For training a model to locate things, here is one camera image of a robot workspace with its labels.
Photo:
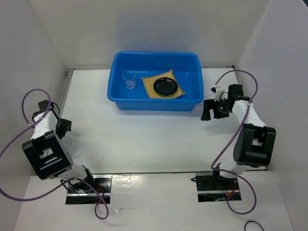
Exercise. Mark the blue plastic bin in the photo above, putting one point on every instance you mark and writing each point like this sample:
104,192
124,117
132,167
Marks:
186,69

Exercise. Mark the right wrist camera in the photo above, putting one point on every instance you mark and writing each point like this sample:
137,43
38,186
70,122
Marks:
220,93

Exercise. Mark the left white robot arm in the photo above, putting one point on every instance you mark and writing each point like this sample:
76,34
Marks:
81,176

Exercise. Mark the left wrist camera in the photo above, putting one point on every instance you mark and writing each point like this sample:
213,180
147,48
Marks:
43,105

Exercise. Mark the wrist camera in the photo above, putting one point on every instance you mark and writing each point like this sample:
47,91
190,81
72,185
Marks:
43,105
220,93

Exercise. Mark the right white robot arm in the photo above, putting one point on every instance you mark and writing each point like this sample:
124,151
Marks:
254,140

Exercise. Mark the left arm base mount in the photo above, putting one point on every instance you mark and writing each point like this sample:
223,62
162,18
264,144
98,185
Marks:
79,197

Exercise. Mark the woven bamboo placemat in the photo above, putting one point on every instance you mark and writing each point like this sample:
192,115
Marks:
149,81

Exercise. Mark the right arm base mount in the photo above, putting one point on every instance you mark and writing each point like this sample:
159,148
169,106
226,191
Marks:
211,187

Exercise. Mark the green round plate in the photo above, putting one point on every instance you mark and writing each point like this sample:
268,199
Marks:
173,96

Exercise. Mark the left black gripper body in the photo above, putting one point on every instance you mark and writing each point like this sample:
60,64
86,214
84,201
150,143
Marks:
62,126

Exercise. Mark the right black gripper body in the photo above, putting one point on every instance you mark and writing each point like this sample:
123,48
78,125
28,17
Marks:
220,110

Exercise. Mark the black round bowl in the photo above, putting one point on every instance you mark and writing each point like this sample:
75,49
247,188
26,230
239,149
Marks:
165,86

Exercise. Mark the clear plastic cup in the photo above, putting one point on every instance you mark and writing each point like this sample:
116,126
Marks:
68,144
129,78

